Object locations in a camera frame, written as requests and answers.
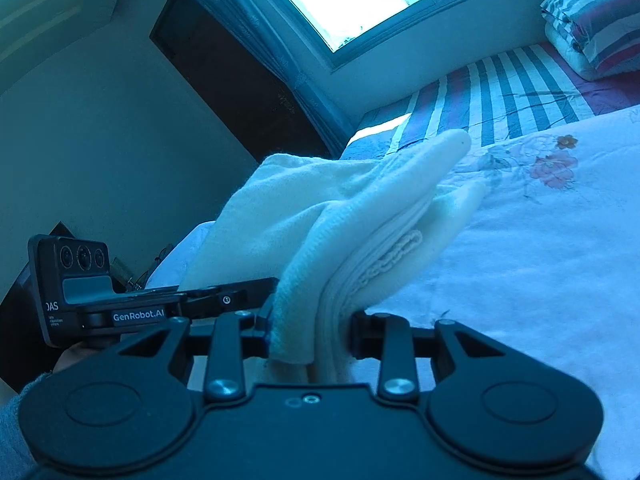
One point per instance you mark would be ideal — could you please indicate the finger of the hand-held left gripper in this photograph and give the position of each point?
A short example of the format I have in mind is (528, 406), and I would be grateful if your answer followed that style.
(227, 301)

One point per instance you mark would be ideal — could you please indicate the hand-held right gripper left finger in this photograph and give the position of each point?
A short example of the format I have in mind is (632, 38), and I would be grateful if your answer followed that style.
(261, 334)

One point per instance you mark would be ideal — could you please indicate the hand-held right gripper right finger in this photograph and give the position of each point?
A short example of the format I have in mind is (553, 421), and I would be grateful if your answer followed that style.
(361, 336)

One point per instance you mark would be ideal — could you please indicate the cream knit sweater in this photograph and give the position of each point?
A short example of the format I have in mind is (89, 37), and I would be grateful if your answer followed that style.
(350, 220)

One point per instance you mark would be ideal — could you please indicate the person's left forearm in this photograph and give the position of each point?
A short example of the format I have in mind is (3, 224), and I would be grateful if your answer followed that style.
(15, 430)

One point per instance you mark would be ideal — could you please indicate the person's left hand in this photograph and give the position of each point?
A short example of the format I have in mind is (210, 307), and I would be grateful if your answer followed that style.
(77, 356)

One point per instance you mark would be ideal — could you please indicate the white floral bedsheet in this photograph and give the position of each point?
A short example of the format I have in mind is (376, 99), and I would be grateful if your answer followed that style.
(525, 270)

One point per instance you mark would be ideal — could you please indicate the long blue curtain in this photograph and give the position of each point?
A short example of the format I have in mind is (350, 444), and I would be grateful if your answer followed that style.
(280, 45)

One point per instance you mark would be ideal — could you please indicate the striped bedsheet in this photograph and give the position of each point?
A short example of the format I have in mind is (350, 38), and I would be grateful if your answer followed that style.
(500, 95)

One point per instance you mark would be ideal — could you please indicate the striped folded quilt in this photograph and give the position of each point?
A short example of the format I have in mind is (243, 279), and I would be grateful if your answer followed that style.
(595, 25)

